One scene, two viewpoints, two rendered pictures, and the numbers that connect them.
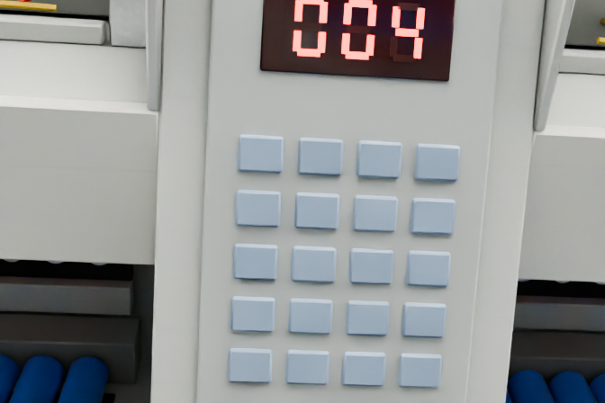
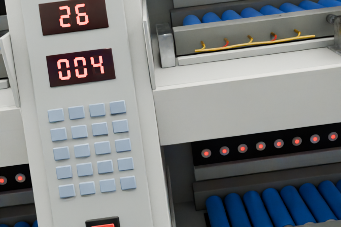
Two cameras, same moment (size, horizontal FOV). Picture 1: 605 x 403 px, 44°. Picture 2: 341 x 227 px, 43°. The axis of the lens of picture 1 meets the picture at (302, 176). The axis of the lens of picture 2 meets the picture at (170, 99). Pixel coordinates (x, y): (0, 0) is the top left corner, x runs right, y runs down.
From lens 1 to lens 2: 14 cm
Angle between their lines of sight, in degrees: 6
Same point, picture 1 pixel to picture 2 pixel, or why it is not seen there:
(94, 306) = not seen: hidden behind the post
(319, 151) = (75, 110)
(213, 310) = (50, 173)
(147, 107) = (15, 106)
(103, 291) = not seen: hidden behind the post
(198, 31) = (28, 77)
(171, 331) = (38, 184)
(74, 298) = (31, 195)
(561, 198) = (171, 112)
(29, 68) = not seen: outside the picture
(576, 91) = (181, 72)
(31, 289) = (13, 194)
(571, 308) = (249, 163)
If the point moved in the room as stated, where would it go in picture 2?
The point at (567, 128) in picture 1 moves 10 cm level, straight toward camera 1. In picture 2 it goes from (166, 86) to (91, 100)
